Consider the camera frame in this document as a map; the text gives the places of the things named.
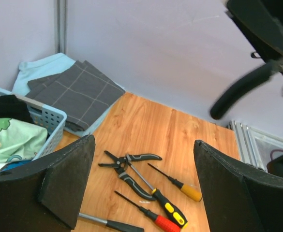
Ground light blue folded cloth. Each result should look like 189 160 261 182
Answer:
13 53 116 137

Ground red handled screwdriver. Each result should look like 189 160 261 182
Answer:
114 190 181 232

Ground black grey handled pliers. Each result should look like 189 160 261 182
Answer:
98 150 163 202

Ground black handled claw hammer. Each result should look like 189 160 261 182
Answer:
79 213 144 232

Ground black yellow screwdriver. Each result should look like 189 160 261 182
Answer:
125 153 188 229

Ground blue plastic basket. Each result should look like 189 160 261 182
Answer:
0 88 67 160

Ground grey checked folded cloth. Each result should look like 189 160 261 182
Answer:
26 61 125 132

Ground green patterned cloth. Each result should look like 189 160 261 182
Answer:
0 118 48 171

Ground small black handled pliers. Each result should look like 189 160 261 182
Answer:
209 57 283 120

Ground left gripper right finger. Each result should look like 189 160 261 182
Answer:
194 140 283 232

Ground orange handled screwdriver right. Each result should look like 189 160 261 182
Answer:
148 163 203 202

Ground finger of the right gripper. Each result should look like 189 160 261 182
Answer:
225 0 283 62

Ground black cloth in basket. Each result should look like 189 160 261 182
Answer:
0 95 33 123

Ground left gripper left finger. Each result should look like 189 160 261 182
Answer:
0 135 95 232

